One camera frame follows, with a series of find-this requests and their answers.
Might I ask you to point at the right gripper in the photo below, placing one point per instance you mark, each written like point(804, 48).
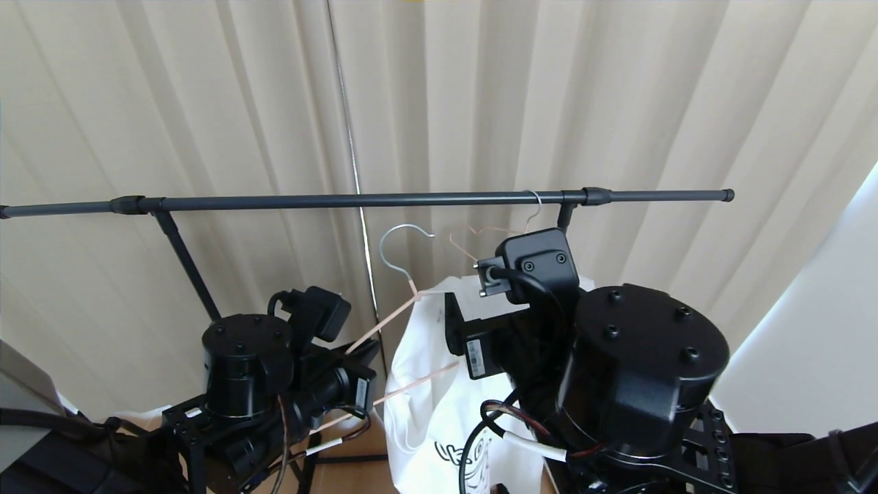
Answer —
point(528, 350)

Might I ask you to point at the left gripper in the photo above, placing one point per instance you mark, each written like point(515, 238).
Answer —
point(322, 398)

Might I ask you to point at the white printed t-shirt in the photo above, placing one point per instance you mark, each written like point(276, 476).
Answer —
point(425, 384)

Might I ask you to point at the pink clothes hanger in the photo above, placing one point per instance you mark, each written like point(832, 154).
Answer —
point(416, 295)
point(531, 218)

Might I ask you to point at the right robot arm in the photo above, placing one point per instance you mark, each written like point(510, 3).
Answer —
point(638, 363)

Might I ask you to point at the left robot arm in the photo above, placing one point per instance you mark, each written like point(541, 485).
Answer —
point(247, 363)

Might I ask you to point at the black clothes rack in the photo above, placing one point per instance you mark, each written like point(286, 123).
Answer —
point(343, 200)

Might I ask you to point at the beige curtain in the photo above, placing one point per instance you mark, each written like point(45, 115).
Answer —
point(171, 103)

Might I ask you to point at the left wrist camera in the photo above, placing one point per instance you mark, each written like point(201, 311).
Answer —
point(322, 312)

